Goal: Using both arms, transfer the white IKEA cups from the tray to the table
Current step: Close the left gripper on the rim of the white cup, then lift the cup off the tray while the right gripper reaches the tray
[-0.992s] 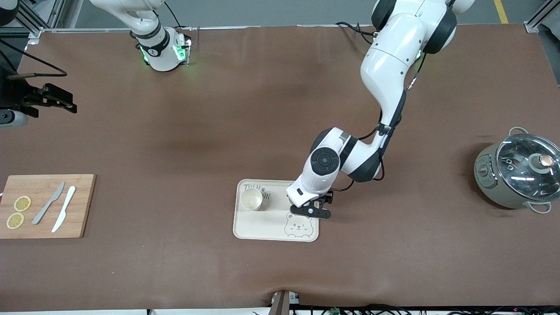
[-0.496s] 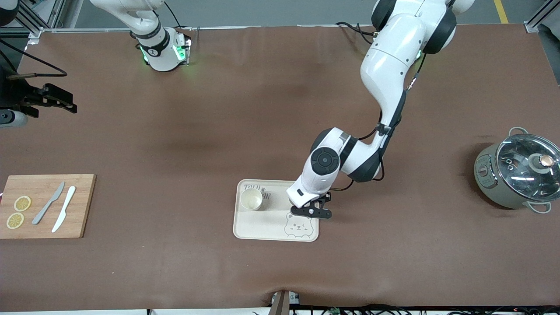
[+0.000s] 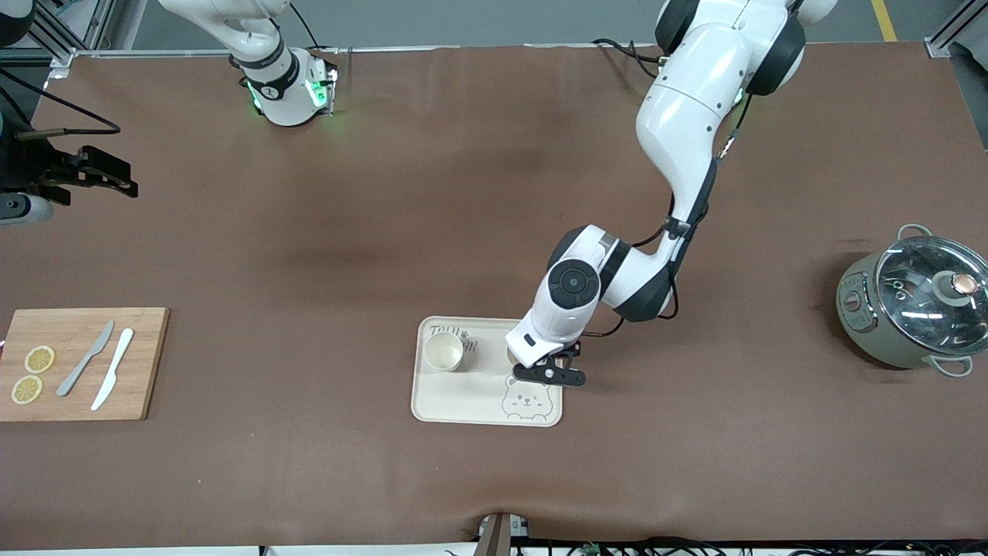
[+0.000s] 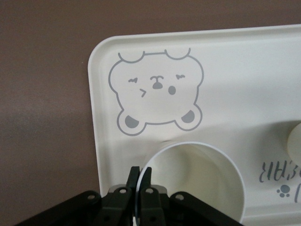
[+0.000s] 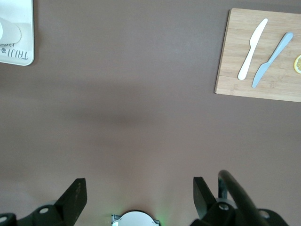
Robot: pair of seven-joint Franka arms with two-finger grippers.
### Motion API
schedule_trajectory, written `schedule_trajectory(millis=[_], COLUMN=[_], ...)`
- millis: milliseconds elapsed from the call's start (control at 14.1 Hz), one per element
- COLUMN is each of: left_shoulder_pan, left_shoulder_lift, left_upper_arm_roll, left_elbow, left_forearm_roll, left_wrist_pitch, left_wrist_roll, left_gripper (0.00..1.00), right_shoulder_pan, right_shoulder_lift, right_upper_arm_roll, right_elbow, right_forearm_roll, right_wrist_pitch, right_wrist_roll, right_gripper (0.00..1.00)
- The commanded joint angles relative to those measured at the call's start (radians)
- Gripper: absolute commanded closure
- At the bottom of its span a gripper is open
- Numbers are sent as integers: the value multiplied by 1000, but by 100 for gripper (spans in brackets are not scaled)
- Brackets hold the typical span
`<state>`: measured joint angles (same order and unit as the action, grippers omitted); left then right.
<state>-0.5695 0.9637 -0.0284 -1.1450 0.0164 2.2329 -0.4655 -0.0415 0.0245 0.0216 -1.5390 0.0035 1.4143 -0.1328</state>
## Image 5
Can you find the bamboo cutting board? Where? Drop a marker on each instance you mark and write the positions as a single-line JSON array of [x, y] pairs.
[[277, 89]]

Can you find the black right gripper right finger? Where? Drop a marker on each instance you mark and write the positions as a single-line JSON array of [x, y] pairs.
[[204, 202]]

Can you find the cream tray with bear print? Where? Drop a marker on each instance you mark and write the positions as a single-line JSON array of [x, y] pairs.
[[16, 9]]

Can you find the lemon slice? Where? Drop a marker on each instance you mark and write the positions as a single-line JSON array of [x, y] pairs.
[[298, 64]]

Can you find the brown table cover mat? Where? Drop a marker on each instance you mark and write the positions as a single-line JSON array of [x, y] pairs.
[[141, 106]]

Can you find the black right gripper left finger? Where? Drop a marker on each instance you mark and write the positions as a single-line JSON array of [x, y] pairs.
[[73, 200]]

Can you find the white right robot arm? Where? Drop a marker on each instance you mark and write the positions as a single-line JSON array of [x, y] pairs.
[[135, 219]]

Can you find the white plastic knife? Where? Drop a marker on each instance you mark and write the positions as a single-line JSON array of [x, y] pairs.
[[252, 47]]

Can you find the grey plastic knife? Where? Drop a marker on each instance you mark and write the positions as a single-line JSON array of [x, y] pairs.
[[272, 58]]

